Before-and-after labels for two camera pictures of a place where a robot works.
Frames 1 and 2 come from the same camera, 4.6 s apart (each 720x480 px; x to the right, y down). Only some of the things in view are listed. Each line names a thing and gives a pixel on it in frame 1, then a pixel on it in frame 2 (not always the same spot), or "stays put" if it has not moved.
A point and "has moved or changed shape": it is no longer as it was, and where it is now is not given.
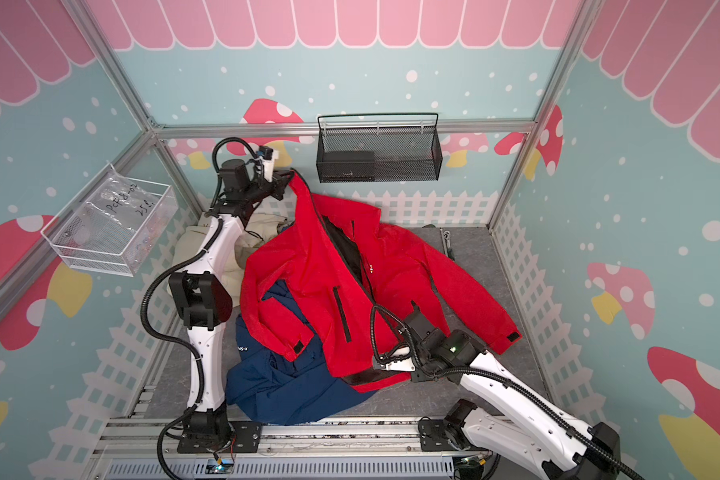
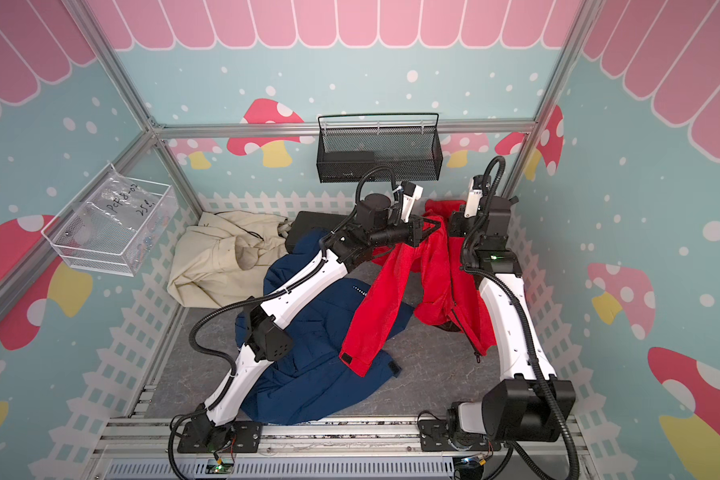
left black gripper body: [258, 188] -> [402, 232]
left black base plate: [245, 437] stays put
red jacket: [317, 281] has moved or changed shape
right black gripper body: [422, 372] -> [461, 226]
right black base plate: [433, 437] stays put
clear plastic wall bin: [114, 225] stays put
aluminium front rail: [129, 448] stays put
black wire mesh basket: [378, 147] stays put
